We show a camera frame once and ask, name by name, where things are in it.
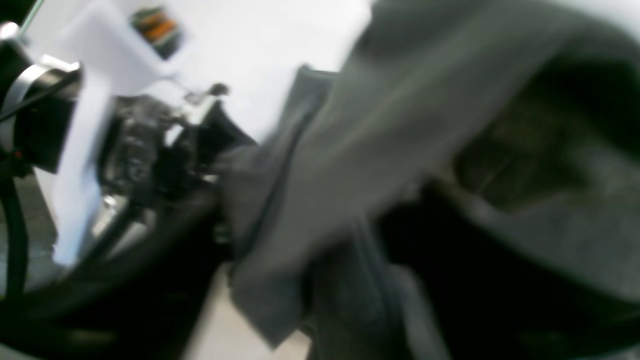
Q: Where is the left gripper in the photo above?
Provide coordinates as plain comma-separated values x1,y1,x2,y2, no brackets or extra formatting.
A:
0,0,246,301

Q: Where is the dark grey T-shirt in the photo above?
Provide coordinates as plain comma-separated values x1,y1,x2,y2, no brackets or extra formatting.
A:
221,0,639,360

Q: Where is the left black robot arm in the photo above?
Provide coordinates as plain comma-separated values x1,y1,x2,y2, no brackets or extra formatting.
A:
1,0,245,337

